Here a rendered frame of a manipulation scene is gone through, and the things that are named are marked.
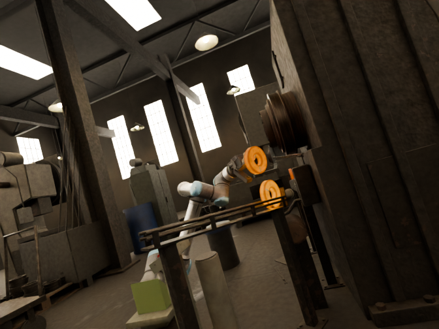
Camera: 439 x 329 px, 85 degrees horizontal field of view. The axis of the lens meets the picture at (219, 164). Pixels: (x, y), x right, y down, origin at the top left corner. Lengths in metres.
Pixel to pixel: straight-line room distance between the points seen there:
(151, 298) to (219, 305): 0.78
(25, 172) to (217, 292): 5.53
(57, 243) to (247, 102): 3.65
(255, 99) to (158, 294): 3.55
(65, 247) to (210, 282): 2.97
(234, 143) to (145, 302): 10.52
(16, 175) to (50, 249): 2.69
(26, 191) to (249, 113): 4.77
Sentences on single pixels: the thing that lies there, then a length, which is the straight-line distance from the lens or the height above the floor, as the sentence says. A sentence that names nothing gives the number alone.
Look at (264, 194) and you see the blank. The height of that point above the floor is 0.72.
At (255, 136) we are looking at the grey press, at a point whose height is 1.46.
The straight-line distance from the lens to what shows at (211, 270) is 1.22.
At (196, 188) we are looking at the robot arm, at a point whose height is 0.85.
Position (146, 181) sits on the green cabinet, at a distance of 5.02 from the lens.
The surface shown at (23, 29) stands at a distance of 11.24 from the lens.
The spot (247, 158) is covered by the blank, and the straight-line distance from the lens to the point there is 1.26.
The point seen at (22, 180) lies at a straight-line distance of 6.38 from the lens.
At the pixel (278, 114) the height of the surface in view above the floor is 1.15.
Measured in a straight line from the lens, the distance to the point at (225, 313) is 1.30.
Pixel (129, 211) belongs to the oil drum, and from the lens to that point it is 4.89.
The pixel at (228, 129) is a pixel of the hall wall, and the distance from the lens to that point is 12.13.
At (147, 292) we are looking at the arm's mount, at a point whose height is 0.26.
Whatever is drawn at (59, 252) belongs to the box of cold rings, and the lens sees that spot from 4.08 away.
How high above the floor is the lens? 0.84
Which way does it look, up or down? 4 degrees up
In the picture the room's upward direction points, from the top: 17 degrees counter-clockwise
